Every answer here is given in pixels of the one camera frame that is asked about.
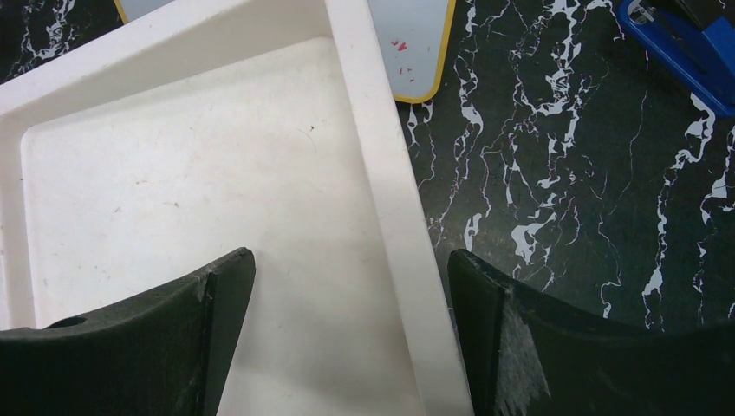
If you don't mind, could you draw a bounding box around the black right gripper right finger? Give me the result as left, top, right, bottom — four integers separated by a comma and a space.
447, 250, 734, 415

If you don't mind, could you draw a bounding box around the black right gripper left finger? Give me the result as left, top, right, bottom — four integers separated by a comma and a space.
1, 248, 257, 415

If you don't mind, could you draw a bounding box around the white drawer organizer box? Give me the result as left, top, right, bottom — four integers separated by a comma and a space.
1, 1, 472, 415

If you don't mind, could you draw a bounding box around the yellow framed whiteboard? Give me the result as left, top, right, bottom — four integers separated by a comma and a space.
109, 1, 455, 107

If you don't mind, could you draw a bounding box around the blue plastic clamp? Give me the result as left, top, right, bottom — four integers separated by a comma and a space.
615, 0, 734, 118

